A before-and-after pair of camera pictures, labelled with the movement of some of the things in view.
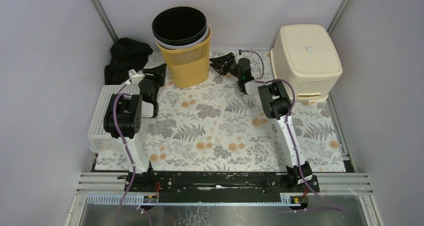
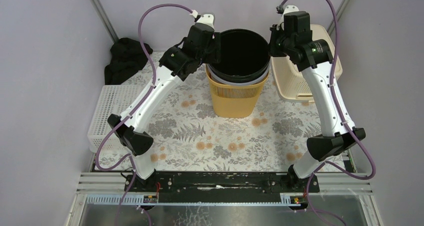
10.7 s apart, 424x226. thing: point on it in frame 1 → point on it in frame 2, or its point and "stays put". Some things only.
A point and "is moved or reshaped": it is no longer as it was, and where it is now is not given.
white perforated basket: (99, 140) stays put
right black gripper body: (238, 76) → (279, 43)
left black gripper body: (152, 75) → (213, 47)
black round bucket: (178, 25) → (245, 56)
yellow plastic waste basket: (188, 66) is moved or reshaped
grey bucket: (184, 46) is moved or reshaped
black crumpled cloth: (126, 54) stays put
